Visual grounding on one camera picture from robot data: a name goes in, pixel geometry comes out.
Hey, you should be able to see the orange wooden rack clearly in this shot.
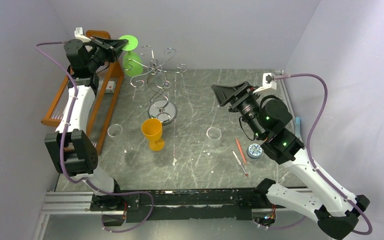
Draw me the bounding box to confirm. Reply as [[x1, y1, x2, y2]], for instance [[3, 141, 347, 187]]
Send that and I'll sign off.
[[41, 30, 124, 154]]

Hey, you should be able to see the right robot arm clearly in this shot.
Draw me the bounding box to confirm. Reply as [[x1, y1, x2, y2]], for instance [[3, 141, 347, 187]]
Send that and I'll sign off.
[[211, 81, 370, 240]]

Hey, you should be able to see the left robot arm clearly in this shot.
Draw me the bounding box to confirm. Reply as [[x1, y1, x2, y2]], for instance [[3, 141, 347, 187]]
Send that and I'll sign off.
[[44, 36, 129, 210]]

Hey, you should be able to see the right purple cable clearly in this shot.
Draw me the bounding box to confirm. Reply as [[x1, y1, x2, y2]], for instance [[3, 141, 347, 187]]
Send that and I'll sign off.
[[273, 73, 373, 236]]

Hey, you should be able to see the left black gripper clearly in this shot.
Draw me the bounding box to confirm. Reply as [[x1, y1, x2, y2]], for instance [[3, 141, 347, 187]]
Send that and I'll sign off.
[[90, 37, 132, 72]]

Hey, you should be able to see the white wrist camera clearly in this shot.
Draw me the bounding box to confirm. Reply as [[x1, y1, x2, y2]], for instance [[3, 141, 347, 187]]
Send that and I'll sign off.
[[74, 27, 91, 43], [253, 73, 277, 94]]

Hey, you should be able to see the blue patterned round tin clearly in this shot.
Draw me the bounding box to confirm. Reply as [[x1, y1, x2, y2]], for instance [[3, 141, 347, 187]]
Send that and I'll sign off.
[[246, 143, 264, 162]]

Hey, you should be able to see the orange plastic wine glass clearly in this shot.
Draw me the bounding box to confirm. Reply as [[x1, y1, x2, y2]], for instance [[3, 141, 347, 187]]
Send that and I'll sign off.
[[141, 118, 165, 152]]

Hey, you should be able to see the clear wine glass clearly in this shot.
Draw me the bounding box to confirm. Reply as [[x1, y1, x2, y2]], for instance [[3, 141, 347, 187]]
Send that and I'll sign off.
[[203, 127, 222, 158], [228, 112, 241, 125], [107, 123, 134, 155]]

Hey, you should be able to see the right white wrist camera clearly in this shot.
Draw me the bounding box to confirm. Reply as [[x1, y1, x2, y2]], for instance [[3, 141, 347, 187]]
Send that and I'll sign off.
[[253, 73, 277, 94]]

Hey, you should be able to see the chrome wine glass rack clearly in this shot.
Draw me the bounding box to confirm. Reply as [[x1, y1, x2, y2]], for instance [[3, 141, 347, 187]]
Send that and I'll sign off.
[[129, 45, 187, 126]]

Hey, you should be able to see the green plastic wine glass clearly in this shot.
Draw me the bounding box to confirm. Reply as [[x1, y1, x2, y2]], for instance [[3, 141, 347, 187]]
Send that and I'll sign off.
[[119, 35, 143, 77]]

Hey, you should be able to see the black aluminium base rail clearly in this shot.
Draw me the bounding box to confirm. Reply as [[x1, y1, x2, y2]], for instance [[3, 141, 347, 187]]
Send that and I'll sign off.
[[41, 188, 315, 223]]

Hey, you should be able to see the small white red box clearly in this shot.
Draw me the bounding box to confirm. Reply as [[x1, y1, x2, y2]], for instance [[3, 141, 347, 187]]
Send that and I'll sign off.
[[105, 81, 117, 94]]

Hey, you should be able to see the white red pen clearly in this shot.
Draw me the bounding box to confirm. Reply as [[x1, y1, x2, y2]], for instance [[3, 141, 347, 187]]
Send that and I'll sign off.
[[232, 150, 249, 177]]

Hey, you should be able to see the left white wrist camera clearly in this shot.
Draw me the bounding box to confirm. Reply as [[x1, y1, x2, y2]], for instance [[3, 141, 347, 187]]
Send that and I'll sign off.
[[74, 27, 91, 43]]

